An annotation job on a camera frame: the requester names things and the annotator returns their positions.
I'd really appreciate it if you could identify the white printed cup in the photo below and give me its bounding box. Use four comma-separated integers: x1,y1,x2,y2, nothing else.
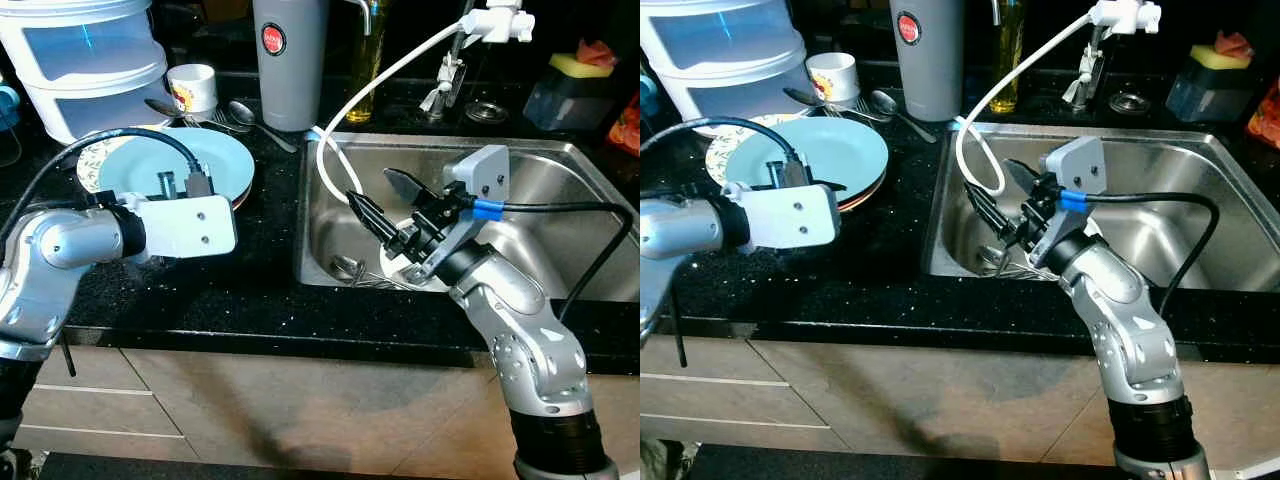
805,52,861,104
167,64,219,114

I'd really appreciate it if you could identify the light blue plate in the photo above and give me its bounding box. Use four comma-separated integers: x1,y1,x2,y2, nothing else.
98,127,255,201
723,117,889,201

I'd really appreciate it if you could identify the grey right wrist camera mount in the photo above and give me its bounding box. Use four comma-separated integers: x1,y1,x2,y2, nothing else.
1025,137,1109,273
405,145,511,291

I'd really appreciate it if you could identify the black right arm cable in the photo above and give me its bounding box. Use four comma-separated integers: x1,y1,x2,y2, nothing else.
1055,188,1223,316
460,198,638,326

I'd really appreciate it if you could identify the chrome faucet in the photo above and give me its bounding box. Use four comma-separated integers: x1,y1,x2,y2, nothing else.
1060,25,1111,111
420,30,476,119

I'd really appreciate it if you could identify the yellow sponge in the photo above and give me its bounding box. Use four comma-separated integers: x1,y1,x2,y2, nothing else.
1190,45,1251,71
548,52,611,79

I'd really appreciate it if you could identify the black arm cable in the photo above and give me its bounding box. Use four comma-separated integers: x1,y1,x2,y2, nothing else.
460,198,638,326
0,128,216,251
640,117,813,189
1055,188,1223,316

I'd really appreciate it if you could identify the beige cabinet front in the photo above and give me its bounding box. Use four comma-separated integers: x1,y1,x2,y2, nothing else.
640,335,1280,480
0,345,641,480

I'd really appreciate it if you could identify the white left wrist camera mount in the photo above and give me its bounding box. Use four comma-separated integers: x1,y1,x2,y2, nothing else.
722,183,841,249
122,195,238,261

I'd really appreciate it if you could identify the white faucet hose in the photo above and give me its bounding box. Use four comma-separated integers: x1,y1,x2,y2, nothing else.
315,15,481,201
955,12,1101,198

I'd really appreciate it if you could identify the white faucet head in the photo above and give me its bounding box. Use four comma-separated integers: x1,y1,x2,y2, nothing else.
460,0,536,46
1090,0,1163,36

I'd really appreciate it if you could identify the stainless steel sink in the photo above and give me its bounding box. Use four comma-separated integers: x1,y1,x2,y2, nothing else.
920,122,1280,306
295,130,641,301

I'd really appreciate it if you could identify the grey jug with red logo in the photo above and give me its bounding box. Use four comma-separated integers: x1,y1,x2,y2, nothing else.
893,0,1004,123
252,0,373,133

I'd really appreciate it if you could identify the dark sponge holder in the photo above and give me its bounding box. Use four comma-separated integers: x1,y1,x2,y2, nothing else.
1165,55,1256,123
523,65,616,133

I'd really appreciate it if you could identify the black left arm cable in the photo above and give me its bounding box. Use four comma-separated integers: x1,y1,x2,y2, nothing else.
640,117,813,189
0,128,216,251

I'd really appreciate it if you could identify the twisted metal wire utensil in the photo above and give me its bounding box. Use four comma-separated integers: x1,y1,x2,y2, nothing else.
975,245,1063,289
330,255,441,293

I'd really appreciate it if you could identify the white stacked plastic container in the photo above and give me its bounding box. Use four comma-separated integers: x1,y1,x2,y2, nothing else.
640,0,809,136
0,0,171,144

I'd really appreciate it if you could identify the floral print plate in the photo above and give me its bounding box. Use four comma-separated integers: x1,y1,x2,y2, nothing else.
705,115,761,186
77,130,133,197

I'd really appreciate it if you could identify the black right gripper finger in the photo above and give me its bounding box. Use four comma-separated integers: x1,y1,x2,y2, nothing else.
966,181,1008,242
383,168,432,207
345,190,404,252
1003,158,1044,197

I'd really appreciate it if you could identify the yellow oil bottle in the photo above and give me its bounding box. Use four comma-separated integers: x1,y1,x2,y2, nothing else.
345,0,389,123
988,0,1026,114

